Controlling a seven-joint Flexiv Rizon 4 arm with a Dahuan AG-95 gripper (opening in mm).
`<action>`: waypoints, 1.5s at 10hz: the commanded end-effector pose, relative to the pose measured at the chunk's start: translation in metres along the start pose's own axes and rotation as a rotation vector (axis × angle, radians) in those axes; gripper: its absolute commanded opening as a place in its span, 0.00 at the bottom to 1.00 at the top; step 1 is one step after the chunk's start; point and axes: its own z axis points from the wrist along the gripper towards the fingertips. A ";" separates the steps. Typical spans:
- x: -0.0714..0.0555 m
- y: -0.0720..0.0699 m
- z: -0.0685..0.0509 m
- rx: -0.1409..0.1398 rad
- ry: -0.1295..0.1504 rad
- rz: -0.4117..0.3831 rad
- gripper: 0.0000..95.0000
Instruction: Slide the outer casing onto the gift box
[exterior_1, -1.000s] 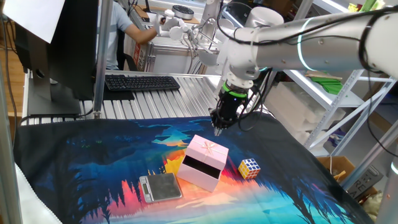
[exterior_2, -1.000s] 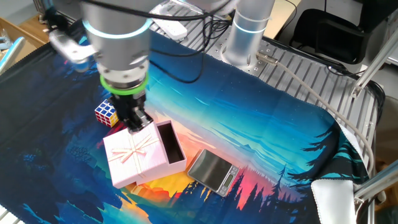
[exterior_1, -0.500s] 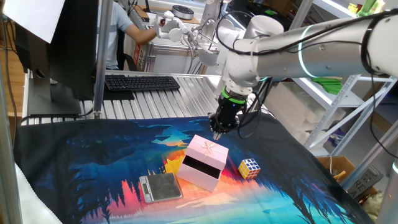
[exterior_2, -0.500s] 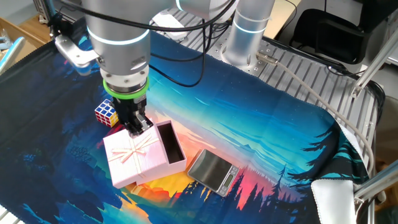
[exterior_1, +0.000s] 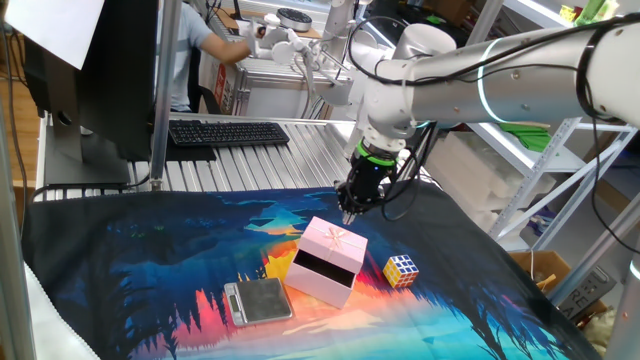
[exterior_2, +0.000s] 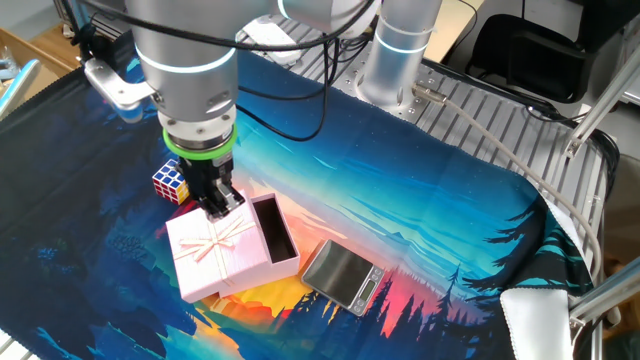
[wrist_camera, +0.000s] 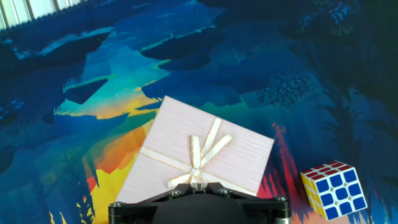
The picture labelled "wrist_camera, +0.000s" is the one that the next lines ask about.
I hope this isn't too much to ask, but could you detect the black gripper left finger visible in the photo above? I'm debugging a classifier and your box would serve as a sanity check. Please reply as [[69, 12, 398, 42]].
[[108, 183, 200, 224]]

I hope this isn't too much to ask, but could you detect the pink ribboned gift box casing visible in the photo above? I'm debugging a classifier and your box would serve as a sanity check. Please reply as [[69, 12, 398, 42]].
[[115, 95, 275, 205]]

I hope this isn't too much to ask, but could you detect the colourful landscape print cloth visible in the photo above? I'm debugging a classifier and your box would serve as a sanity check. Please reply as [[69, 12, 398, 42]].
[[0, 0, 398, 224]]

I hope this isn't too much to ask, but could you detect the Rubik's cube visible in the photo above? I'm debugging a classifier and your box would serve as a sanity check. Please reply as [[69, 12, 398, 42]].
[[300, 160, 368, 221]]

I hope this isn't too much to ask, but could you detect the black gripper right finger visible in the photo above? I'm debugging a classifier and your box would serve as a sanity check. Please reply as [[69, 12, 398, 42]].
[[198, 182, 292, 224]]

